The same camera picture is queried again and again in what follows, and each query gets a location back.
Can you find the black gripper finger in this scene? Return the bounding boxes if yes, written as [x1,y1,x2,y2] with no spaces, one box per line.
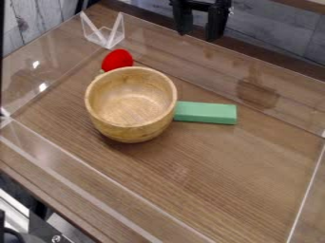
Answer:
[206,6,230,42]
[172,2,193,35]

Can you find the clear acrylic tray wall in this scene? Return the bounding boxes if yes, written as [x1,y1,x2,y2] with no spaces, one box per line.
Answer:
[0,16,325,243]

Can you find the green rectangular block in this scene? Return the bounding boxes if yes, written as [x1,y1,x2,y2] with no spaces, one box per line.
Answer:
[174,102,238,124]

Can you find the red toy fruit green stem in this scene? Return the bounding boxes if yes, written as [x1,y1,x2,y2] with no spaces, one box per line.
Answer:
[101,48,134,73]

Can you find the black metal table frame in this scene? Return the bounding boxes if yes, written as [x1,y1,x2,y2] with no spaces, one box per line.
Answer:
[0,172,95,243]

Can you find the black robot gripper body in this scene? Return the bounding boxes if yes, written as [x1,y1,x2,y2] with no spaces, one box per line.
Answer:
[169,0,233,12]

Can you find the light wooden bowl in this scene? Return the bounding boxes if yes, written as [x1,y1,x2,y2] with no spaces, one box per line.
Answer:
[85,66,178,143]

